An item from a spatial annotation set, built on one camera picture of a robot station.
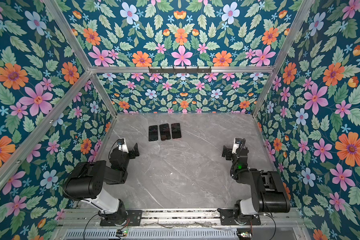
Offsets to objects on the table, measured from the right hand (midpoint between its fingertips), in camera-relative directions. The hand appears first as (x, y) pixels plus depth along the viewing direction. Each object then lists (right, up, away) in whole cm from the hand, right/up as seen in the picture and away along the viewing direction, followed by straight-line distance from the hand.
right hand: (232, 145), depth 92 cm
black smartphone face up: (-45, +8, +17) cm, 49 cm away
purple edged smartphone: (-55, +7, +18) cm, 58 cm away
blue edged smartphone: (-37, +10, +16) cm, 41 cm away
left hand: (-65, +3, -2) cm, 65 cm away
